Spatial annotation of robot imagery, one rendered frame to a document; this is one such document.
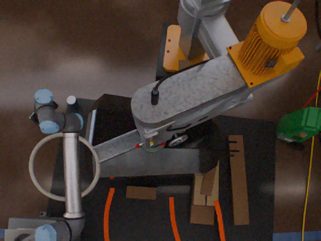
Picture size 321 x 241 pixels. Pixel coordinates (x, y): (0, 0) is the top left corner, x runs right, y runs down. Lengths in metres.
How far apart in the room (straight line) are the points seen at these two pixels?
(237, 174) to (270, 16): 2.08
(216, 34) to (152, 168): 1.21
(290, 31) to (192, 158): 1.41
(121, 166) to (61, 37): 2.02
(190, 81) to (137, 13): 2.44
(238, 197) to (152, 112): 1.86
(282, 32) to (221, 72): 0.45
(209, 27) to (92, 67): 1.87
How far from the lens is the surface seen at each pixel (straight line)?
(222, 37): 2.13
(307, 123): 3.17
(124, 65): 3.61
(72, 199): 1.60
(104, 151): 2.19
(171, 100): 1.62
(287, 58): 1.59
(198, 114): 1.93
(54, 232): 1.55
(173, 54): 2.78
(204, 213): 3.13
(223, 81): 1.72
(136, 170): 2.57
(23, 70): 3.89
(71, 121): 1.57
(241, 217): 3.23
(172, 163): 2.53
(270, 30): 1.46
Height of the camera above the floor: 3.18
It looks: 73 degrees down
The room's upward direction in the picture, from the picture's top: 8 degrees clockwise
